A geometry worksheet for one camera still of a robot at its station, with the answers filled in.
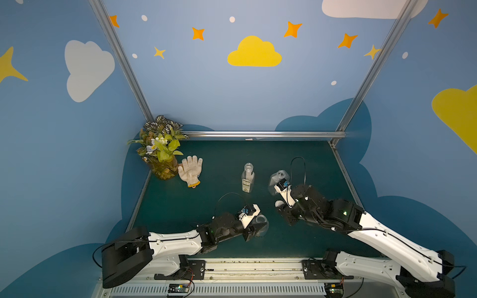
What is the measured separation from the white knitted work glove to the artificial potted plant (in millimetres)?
41

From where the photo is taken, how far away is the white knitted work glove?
1.03 metres

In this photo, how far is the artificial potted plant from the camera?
870mm
